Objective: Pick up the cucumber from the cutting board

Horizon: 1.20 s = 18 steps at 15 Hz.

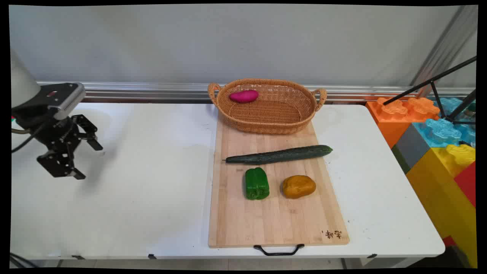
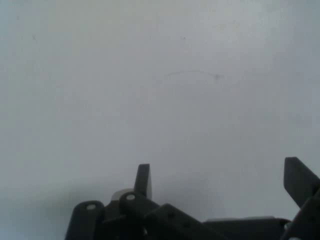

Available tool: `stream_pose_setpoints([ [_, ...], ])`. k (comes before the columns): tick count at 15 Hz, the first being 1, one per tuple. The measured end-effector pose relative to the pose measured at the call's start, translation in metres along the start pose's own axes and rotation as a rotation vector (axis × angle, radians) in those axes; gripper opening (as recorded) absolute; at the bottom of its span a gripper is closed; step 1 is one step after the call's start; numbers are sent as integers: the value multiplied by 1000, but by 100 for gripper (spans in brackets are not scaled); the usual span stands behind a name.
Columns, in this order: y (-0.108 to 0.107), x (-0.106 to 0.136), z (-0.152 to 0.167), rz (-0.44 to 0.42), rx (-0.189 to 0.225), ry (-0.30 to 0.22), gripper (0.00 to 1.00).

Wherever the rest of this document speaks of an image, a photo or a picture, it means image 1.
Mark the magenta sweet potato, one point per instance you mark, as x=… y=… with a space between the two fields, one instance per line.
x=243 y=96

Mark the green bell pepper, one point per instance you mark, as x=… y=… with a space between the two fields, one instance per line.
x=257 y=184

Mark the aluminium rail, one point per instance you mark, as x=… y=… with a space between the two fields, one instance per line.
x=152 y=91

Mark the brown yellow potato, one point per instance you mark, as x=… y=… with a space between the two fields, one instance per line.
x=298 y=186

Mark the blue foam block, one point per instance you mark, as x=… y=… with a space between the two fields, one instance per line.
x=441 y=131

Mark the small red foam block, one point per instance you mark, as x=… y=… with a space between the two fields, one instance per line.
x=449 y=241

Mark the woven wicker basket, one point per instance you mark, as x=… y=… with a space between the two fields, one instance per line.
x=266 y=110

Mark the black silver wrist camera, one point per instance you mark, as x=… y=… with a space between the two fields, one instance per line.
x=62 y=97

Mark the large red foam block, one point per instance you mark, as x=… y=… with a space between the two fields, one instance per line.
x=468 y=182

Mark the long dark green cucumber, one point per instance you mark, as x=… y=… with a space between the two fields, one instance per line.
x=277 y=155

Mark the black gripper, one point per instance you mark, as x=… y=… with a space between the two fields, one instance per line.
x=53 y=133

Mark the orange foam block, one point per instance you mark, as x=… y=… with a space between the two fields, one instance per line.
x=392 y=118

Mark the grey foam block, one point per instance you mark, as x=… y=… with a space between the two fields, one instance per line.
x=411 y=146

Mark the wooden cutting board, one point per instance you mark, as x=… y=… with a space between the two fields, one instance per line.
x=274 y=217

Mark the black tripod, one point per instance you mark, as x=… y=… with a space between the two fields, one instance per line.
x=433 y=80

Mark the slanted aluminium post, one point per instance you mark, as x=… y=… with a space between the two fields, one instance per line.
x=445 y=45

